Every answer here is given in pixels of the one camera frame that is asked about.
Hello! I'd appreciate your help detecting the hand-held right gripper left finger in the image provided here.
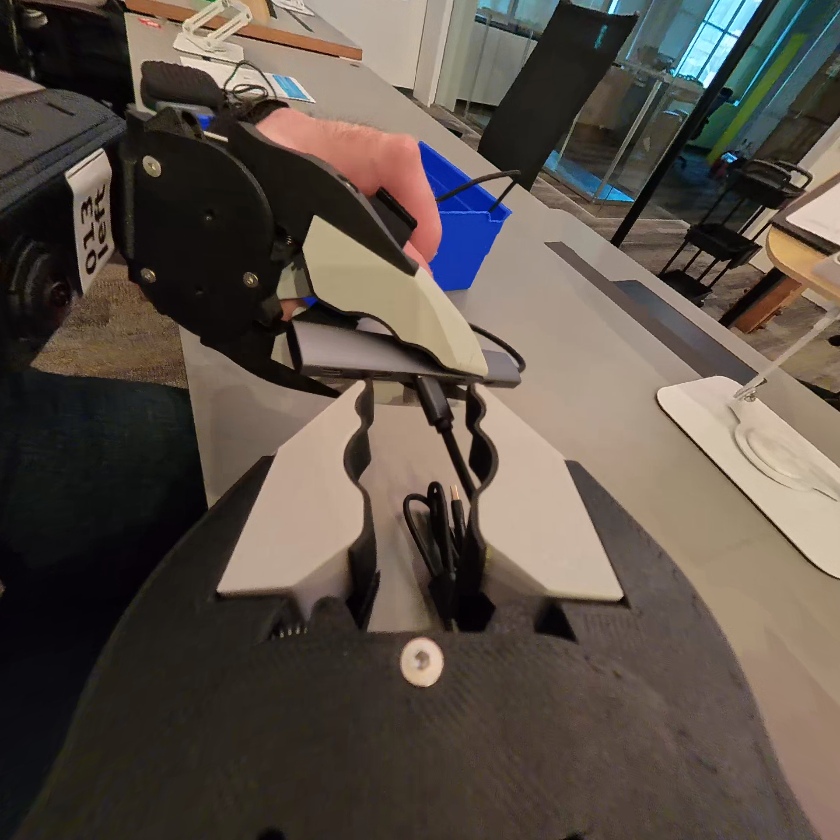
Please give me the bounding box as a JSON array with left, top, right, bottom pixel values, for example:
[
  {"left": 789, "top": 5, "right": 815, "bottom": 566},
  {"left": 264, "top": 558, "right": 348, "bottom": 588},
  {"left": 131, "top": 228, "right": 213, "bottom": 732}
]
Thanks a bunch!
[{"left": 215, "top": 381, "right": 382, "bottom": 630}]

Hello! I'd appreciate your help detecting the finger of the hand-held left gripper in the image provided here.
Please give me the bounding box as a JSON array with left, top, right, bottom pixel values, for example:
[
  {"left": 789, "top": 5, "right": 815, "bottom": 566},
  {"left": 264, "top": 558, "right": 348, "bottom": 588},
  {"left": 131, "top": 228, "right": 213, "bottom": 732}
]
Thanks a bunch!
[{"left": 276, "top": 215, "right": 490, "bottom": 378}]

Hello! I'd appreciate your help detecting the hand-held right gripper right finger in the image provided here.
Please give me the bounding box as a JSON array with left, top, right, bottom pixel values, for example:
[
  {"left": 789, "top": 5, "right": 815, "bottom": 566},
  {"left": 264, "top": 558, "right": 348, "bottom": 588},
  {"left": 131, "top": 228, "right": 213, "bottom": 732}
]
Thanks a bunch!
[{"left": 462, "top": 386, "right": 626, "bottom": 603}]

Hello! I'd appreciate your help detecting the grey slim usb hub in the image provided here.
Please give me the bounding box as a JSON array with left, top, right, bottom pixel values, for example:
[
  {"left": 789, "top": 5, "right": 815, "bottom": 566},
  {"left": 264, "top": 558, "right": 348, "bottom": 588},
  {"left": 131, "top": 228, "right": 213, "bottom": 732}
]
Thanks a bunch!
[{"left": 287, "top": 320, "right": 524, "bottom": 389}]

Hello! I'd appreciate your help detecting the blue plastic bin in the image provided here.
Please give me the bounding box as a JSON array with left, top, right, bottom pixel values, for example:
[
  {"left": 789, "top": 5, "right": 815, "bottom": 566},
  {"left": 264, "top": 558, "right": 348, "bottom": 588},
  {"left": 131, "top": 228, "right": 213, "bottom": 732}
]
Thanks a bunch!
[{"left": 418, "top": 141, "right": 513, "bottom": 293}]

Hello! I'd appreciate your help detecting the black strapped usb-c cable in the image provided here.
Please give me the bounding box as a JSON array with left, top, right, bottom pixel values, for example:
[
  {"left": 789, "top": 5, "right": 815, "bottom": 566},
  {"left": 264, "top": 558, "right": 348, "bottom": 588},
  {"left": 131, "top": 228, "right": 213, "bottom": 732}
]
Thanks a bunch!
[{"left": 402, "top": 373, "right": 490, "bottom": 632}]

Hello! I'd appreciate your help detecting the blue white paper card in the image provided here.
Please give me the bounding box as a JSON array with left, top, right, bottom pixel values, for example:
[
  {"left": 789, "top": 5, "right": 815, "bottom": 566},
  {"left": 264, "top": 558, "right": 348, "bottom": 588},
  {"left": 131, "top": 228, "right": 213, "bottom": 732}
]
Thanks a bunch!
[{"left": 269, "top": 73, "right": 316, "bottom": 105}]

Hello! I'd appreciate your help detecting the white desk stand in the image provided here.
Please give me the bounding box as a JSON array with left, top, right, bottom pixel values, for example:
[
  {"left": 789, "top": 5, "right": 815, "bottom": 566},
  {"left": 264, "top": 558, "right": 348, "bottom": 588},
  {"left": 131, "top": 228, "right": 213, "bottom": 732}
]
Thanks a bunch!
[{"left": 172, "top": 0, "right": 253, "bottom": 56}]

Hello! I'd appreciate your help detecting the wooden board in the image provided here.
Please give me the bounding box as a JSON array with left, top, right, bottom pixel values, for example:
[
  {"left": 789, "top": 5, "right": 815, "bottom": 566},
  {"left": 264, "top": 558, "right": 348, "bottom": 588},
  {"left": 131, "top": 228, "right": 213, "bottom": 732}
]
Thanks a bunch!
[{"left": 125, "top": 0, "right": 363, "bottom": 63}]

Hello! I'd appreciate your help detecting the clear acrylic stand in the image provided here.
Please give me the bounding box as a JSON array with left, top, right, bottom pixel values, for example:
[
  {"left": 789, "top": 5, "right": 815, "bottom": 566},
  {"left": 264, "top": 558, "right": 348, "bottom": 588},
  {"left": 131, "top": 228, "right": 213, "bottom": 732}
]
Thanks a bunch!
[{"left": 728, "top": 308, "right": 840, "bottom": 503}]

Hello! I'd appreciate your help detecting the black mesh office chair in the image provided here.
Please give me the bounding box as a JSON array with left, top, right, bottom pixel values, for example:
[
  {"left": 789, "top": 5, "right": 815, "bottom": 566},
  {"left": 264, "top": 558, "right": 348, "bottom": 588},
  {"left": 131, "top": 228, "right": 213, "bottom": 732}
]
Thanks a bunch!
[{"left": 478, "top": 0, "right": 639, "bottom": 191}]

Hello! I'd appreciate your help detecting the black utility cart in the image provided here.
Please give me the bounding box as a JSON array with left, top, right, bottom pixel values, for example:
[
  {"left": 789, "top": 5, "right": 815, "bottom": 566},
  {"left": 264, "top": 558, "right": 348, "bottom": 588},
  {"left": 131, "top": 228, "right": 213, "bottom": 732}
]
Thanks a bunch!
[{"left": 659, "top": 157, "right": 815, "bottom": 309}]

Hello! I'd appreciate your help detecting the black metal pole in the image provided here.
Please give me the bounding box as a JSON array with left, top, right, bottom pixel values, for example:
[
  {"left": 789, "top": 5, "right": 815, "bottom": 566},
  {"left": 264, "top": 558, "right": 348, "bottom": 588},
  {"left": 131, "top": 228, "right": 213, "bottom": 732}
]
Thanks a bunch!
[{"left": 610, "top": 0, "right": 782, "bottom": 247}]

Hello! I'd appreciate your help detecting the plain black cable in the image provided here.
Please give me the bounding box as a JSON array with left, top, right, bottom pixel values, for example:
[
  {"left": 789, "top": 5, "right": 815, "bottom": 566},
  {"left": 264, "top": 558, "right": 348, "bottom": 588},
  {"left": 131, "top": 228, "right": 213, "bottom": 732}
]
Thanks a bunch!
[{"left": 434, "top": 169, "right": 522, "bottom": 215}]

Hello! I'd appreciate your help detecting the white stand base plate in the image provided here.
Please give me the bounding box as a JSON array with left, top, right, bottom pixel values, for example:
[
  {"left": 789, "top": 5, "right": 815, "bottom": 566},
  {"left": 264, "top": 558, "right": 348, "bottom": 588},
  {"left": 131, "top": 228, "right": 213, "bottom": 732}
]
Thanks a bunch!
[{"left": 658, "top": 375, "right": 840, "bottom": 580}]

